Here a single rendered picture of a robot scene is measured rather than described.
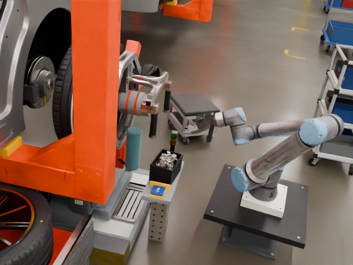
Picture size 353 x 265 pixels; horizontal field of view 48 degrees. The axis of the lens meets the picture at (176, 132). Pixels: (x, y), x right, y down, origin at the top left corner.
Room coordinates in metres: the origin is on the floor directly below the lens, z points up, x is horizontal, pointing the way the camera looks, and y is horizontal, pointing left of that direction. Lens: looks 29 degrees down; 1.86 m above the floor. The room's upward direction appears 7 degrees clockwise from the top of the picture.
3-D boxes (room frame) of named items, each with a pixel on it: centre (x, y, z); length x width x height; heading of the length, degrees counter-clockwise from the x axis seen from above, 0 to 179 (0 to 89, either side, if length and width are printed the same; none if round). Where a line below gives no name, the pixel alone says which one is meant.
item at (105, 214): (2.17, 0.50, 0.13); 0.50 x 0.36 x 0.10; 172
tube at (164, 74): (2.19, 0.20, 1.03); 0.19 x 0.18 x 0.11; 82
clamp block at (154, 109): (1.91, 0.16, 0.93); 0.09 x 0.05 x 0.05; 82
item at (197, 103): (3.34, -0.14, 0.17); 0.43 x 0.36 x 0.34; 24
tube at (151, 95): (1.99, 0.23, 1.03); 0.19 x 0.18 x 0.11; 82
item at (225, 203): (2.05, -0.59, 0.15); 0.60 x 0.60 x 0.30; 75
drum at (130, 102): (2.10, 0.27, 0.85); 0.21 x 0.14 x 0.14; 82
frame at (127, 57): (2.11, 0.34, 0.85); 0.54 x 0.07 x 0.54; 172
